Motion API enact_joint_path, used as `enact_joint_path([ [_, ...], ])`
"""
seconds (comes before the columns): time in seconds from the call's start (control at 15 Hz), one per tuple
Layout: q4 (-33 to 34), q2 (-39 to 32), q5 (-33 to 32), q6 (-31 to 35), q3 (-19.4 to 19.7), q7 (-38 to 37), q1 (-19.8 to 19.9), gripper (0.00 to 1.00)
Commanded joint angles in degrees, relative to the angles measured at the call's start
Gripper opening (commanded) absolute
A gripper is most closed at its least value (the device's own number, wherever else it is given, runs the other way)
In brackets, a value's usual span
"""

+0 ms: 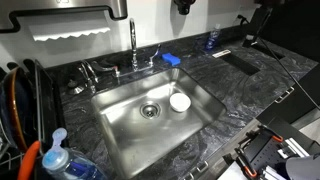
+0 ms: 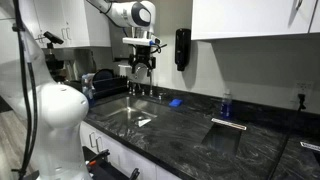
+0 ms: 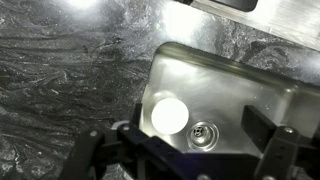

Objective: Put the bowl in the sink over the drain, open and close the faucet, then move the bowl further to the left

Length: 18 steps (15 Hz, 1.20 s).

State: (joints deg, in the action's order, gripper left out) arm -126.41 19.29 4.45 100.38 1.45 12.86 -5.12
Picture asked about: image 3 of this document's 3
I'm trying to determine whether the stainless steel sink basin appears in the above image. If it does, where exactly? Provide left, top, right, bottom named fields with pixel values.
left=139, top=41, right=320, bottom=158

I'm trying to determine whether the white cup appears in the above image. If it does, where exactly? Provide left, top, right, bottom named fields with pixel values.
left=150, top=97, right=190, bottom=136

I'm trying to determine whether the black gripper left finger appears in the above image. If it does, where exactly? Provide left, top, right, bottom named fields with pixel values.
left=59, top=103, right=201, bottom=180

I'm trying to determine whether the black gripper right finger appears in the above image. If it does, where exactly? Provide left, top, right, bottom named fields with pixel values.
left=240, top=104, right=320, bottom=180

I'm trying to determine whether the steel sink drain strainer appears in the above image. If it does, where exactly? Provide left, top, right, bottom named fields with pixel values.
left=186, top=120, right=220, bottom=152

